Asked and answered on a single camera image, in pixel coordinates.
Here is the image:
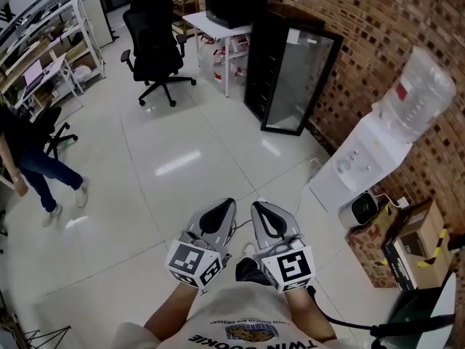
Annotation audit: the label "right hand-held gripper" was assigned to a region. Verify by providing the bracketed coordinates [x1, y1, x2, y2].
[249, 200, 317, 294]

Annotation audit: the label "white shelving rack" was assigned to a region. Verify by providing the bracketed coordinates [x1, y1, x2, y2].
[0, 0, 106, 97]

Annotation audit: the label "open laptop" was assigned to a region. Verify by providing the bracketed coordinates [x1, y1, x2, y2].
[21, 59, 52, 92]

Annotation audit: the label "white partition board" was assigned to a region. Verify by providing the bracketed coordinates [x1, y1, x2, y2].
[82, 0, 119, 49]

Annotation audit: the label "clear water jug red label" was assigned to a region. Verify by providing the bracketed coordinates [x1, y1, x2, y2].
[232, 34, 251, 79]
[212, 47, 233, 84]

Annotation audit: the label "white-edged dark seat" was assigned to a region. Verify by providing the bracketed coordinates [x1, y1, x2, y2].
[387, 273, 458, 349]

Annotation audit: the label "white plastic bag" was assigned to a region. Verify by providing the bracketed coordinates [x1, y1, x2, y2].
[72, 65, 94, 83]

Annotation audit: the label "person's black trousers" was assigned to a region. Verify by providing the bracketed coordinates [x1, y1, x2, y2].
[235, 257, 273, 286]

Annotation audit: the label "white table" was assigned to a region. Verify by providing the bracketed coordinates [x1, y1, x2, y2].
[182, 11, 255, 97]

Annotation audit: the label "person's left forearm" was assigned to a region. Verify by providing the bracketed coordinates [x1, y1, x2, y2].
[143, 280, 204, 341]

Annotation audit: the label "cardboard box with striped tape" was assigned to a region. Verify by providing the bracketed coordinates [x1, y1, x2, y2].
[395, 198, 455, 290]

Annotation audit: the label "white power cable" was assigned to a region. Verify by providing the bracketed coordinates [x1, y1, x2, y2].
[290, 156, 323, 214]

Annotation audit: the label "clear dispenser water bottle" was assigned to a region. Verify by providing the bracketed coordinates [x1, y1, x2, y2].
[379, 45, 457, 144]

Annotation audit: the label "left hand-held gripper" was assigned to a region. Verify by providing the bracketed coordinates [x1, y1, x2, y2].
[164, 197, 238, 290]

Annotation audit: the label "black wire stand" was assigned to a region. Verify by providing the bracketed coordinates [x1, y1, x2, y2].
[0, 289, 72, 349]

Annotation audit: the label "person's beige printed t-shirt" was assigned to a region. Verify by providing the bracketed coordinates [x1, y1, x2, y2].
[110, 285, 341, 349]

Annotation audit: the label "white water dispenser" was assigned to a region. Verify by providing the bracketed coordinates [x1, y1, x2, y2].
[307, 102, 413, 213]

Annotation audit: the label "wooden side table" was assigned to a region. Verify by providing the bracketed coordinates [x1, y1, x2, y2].
[161, 0, 201, 38]

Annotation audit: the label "large black office chair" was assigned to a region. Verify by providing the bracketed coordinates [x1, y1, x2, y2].
[121, 0, 197, 108]

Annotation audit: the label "black and white box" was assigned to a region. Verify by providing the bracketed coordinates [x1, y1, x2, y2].
[381, 238, 419, 292]

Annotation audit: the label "white fan heater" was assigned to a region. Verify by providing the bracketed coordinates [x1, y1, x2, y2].
[338, 191, 381, 229]

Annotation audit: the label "black glass-door fridge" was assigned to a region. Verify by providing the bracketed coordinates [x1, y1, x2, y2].
[243, 11, 326, 123]

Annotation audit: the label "black-framed glass fridge door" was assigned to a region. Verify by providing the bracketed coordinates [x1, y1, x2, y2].
[260, 27, 344, 137]

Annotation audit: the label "brown patterned cardboard box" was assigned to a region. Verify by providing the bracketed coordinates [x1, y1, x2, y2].
[344, 209, 400, 289]

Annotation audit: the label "person's right forearm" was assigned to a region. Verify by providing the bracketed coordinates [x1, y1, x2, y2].
[285, 285, 337, 343]

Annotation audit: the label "small white desk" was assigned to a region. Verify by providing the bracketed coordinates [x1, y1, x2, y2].
[14, 52, 85, 114]

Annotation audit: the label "small black office chair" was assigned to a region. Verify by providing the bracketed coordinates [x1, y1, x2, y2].
[31, 105, 79, 161]

